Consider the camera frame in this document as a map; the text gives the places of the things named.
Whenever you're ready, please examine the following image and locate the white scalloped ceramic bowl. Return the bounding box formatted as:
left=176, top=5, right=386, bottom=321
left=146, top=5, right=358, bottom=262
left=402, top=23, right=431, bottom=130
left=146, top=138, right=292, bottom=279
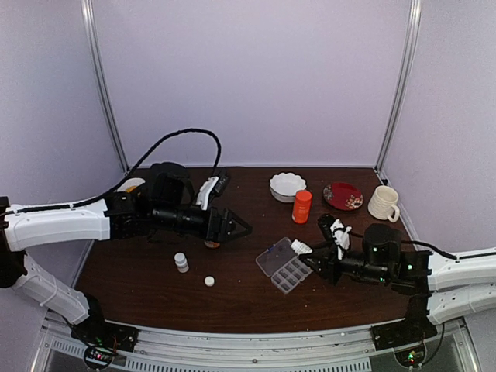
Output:
left=269, top=172, right=307, bottom=203

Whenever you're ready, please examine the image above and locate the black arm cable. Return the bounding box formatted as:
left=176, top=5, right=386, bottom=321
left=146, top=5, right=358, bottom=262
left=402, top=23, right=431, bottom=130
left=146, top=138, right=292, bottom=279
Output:
left=401, top=239, right=496, bottom=260
left=0, top=129, right=222, bottom=218

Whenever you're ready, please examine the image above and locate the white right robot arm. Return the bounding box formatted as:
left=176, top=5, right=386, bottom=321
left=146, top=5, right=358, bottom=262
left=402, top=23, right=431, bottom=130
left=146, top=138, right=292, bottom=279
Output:
left=291, top=219, right=495, bottom=343

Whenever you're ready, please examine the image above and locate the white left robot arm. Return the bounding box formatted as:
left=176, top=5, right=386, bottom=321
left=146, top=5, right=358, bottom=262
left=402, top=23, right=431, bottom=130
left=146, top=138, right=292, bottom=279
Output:
left=1, top=163, right=252, bottom=344

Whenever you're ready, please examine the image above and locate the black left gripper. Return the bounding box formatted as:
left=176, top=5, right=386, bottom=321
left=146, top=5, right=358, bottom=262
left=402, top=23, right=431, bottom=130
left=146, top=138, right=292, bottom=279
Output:
left=151, top=202, right=253, bottom=244

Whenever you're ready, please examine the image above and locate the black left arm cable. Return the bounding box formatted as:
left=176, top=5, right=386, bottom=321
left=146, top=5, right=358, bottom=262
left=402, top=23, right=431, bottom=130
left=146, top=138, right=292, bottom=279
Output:
left=0, top=129, right=222, bottom=218

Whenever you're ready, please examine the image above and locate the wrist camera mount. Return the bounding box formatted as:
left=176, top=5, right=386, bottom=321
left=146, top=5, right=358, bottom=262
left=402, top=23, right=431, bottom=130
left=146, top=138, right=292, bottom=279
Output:
left=318, top=214, right=352, bottom=260
left=195, top=169, right=230, bottom=211

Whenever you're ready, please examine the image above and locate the grey capped pill bottle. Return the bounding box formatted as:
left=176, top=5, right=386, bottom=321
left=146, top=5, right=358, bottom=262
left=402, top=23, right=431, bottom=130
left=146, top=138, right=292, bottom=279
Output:
left=174, top=253, right=189, bottom=274

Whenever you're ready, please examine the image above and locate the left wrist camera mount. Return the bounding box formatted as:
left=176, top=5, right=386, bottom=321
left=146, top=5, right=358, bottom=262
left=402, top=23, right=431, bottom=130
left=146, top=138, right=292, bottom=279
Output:
left=195, top=169, right=230, bottom=211

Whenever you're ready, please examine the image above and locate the cream ribbed mug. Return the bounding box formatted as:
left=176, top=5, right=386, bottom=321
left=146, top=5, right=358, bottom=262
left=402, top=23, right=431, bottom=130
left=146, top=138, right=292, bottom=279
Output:
left=367, top=185, right=400, bottom=222

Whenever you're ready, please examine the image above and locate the orange pill bottle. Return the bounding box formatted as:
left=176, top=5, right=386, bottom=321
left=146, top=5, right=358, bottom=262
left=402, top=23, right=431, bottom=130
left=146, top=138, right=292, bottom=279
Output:
left=291, top=190, right=312, bottom=224

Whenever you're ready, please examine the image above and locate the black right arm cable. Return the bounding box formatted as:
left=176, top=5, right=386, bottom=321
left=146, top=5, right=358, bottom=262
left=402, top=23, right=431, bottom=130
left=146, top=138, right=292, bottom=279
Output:
left=401, top=239, right=496, bottom=260

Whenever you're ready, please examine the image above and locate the white pill bottle green label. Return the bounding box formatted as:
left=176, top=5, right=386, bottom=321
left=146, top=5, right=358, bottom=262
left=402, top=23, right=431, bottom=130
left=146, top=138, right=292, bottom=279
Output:
left=291, top=239, right=313, bottom=255

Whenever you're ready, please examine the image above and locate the white bottle cap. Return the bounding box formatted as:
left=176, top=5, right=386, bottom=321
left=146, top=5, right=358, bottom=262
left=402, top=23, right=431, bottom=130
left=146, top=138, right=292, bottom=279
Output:
left=204, top=276, right=215, bottom=287

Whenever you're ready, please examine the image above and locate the red floral plate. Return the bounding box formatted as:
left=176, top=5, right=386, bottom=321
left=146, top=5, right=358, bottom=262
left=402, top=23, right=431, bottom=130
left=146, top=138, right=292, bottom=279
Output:
left=322, top=182, right=363, bottom=211

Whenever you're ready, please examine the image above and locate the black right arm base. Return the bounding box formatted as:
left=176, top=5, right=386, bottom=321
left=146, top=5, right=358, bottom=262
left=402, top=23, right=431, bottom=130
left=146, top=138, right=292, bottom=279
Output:
left=370, top=294, right=437, bottom=351

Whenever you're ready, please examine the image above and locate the aluminium front rail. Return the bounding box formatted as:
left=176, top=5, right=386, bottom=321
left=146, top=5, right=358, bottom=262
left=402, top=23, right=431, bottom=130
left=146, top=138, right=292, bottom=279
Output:
left=27, top=311, right=482, bottom=371

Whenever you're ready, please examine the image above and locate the right aluminium frame post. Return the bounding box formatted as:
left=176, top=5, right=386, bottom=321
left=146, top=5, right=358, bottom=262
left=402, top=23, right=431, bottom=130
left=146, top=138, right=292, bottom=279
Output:
left=374, top=0, right=422, bottom=177

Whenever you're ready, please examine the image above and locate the aluminium frame post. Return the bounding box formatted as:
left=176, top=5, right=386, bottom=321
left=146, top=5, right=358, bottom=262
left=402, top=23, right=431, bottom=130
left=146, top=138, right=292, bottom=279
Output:
left=81, top=0, right=129, bottom=174
left=374, top=0, right=422, bottom=177

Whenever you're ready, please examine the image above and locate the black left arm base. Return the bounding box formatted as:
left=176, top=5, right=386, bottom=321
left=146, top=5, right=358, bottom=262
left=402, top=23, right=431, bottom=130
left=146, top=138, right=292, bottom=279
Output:
left=67, top=294, right=139, bottom=370

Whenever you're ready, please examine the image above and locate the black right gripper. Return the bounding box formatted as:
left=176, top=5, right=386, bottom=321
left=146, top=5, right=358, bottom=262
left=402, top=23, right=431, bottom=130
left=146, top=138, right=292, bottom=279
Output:
left=299, top=242, right=391, bottom=288

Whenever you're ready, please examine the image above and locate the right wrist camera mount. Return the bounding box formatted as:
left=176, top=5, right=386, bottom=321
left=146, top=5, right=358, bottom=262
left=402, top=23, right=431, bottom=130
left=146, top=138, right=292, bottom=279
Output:
left=318, top=214, right=352, bottom=260

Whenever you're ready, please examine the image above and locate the clear plastic pill organizer box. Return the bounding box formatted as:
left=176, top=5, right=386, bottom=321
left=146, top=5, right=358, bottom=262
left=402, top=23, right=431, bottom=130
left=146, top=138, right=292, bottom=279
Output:
left=255, top=237, right=312, bottom=295

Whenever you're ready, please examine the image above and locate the left aluminium frame post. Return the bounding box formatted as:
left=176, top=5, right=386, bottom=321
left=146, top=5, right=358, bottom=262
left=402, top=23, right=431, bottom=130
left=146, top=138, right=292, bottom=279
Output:
left=81, top=0, right=129, bottom=174

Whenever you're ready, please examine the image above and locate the patterned mug with orange interior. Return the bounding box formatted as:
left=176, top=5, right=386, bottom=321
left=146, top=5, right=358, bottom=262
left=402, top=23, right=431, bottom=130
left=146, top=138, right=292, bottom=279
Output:
left=117, top=177, right=145, bottom=193

